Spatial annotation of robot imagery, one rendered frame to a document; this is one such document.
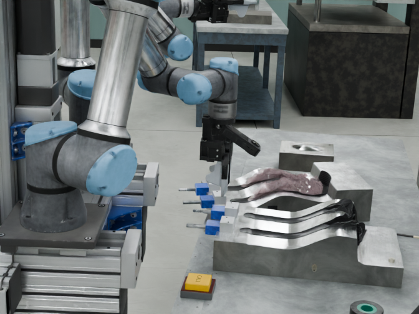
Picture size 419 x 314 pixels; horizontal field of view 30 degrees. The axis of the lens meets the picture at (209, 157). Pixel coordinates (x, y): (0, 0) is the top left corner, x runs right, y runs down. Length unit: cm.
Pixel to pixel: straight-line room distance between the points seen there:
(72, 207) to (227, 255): 51
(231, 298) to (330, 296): 26
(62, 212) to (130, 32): 43
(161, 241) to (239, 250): 212
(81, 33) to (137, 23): 67
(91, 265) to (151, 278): 203
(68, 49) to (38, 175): 65
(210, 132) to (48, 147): 51
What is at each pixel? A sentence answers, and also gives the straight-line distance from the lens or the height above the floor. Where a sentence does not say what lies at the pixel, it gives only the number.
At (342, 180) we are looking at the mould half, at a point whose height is 91.
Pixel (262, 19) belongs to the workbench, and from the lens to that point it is 625.
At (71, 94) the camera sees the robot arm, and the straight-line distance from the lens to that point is 222.
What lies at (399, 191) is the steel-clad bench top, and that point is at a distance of 281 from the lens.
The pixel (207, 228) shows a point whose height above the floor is 89.
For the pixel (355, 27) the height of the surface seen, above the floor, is 77.
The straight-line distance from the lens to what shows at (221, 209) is 225.
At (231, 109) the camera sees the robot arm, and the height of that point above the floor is 124.
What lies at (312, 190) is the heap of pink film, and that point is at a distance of 249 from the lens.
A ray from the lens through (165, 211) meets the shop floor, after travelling 457.
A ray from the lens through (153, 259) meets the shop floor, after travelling 400.
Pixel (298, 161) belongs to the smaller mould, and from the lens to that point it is 290.
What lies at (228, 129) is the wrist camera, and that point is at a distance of 205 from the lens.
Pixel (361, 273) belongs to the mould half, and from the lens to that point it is 211.
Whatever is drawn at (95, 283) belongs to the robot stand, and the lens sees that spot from 182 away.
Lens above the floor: 176
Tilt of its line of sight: 19 degrees down
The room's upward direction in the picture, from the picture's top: 2 degrees clockwise
